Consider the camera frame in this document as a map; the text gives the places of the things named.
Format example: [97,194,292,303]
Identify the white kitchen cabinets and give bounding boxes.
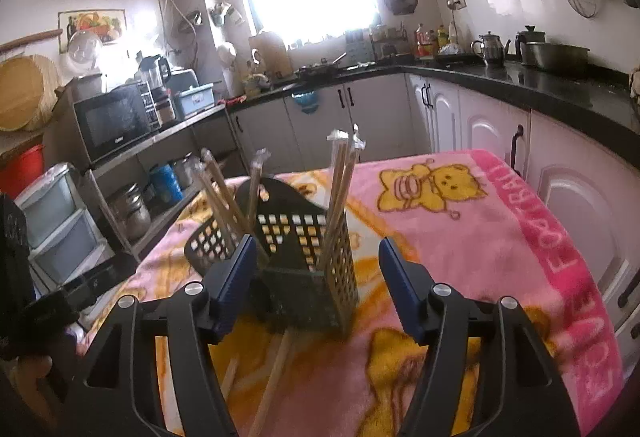
[227,72,640,343]

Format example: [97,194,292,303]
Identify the black kitchen countertop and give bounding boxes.
[225,60,640,143]

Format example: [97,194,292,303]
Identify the blue plastic container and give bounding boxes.
[149,164,184,205]

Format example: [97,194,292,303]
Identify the large steel basin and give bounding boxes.
[520,42,592,79]

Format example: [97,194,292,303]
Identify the wooden rolling pin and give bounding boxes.
[0,30,64,54]

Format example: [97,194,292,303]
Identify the large steel pot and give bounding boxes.
[110,184,152,238]

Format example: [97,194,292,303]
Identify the black microwave oven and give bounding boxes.
[72,82,162,163]

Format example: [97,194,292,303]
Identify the beige thermos jug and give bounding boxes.
[248,31,293,78]

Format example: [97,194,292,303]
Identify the blue hanging holder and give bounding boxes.
[291,90,321,111]

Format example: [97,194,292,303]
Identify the plastic drawer unit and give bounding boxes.
[15,162,114,285]

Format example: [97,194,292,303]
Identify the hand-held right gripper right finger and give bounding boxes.
[377,237,583,437]

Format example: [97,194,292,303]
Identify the red bottle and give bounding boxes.
[415,24,436,58]

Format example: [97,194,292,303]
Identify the metal shelf rack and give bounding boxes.
[75,104,236,263]

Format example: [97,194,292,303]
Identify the black frying pan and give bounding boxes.
[295,52,349,79]

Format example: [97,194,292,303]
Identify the black blender jug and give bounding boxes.
[137,54,173,90]

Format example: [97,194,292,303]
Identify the grey plastic utensil basket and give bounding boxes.
[184,177,361,333]

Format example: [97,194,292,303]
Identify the wooden chopsticks pair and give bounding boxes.
[207,152,256,243]
[245,148,271,233]
[317,130,348,268]
[192,148,238,253]
[247,329,293,437]
[325,123,367,263]
[220,357,240,400]

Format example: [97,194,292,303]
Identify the round bamboo tray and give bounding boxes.
[0,56,62,133]

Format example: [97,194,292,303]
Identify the steel kettle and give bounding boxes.
[471,31,512,67]

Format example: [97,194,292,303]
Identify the small steel pot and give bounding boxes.
[172,154,197,188]

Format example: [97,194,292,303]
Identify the person's left hand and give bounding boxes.
[15,354,53,393]

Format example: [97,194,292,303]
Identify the red bucket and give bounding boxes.
[0,144,46,200]

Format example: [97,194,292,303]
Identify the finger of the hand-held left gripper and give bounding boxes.
[62,253,138,309]

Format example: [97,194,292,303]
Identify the round glass lid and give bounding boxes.
[67,30,104,71]

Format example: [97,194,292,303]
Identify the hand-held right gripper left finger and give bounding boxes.
[60,234,261,437]

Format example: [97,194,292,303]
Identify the pink printed blanket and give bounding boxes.
[75,148,626,437]

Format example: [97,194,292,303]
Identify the blue plastic box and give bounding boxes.
[175,84,217,119]

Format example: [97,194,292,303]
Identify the dark lidded pot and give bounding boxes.
[515,24,547,63]

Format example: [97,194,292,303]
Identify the fruit wall picture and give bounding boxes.
[57,9,125,54]

